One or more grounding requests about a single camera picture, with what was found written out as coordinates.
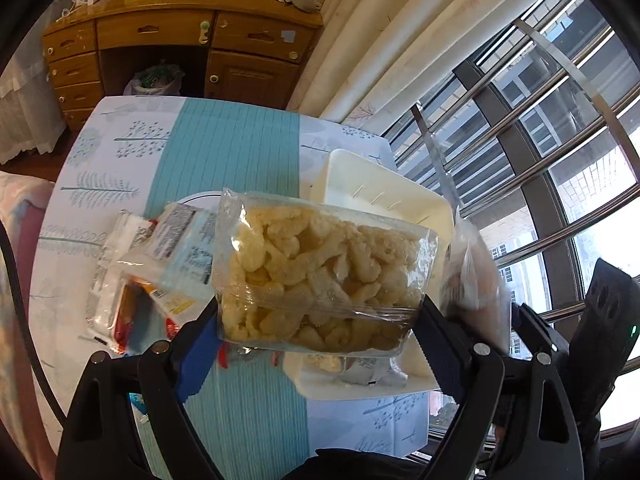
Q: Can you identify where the translucent crinkly snack packet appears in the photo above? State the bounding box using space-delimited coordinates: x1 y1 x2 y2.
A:
444 205 513 326

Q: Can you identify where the plastic bag under desk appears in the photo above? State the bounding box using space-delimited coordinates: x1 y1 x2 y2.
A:
123 62 185 97

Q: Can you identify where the pink bedding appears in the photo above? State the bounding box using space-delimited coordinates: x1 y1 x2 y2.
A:
0 170 57 480

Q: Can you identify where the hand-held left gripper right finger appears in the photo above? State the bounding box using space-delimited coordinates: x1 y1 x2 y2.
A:
415 304 585 480

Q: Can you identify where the white translucent snack packet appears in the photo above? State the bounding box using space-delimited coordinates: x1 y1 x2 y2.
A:
96 210 153 286

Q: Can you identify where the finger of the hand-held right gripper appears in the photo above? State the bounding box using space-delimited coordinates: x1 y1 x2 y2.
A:
510 302 568 356

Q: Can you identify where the white lace cloth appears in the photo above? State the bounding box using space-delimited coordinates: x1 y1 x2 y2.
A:
0 45 67 166

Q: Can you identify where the white red-striped snack packet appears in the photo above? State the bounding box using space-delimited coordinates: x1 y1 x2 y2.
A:
149 203 197 262

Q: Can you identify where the white plastic bin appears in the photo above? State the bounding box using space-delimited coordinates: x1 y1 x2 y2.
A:
282 149 453 401

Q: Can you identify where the clear bag of puffed snacks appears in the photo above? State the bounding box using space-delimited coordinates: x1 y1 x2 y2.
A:
210 189 440 358

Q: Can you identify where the dark window frame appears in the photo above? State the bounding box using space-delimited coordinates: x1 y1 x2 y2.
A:
390 0 640 311

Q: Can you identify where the white curtain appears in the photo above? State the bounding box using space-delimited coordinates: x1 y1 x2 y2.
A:
287 0 556 133

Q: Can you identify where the black cable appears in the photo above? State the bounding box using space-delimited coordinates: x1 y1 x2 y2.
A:
0 220 68 426

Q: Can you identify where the yellow orange snack packet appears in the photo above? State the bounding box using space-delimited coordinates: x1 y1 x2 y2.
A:
135 280 197 322

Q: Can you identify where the white round plate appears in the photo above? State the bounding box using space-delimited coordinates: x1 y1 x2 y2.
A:
176 190 227 212

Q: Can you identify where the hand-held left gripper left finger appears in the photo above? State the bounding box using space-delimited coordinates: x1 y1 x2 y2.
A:
56 296 226 480

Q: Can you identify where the wooden desk with drawers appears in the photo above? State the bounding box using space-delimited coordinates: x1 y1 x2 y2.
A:
41 0 325 133

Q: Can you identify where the metal window guard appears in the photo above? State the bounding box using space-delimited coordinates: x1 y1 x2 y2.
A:
390 0 640 441

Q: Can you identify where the light blue snack packet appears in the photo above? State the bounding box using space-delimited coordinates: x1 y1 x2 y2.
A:
162 210 219 288

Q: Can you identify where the silver snack packet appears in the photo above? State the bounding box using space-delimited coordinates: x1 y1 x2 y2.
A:
340 357 402 387

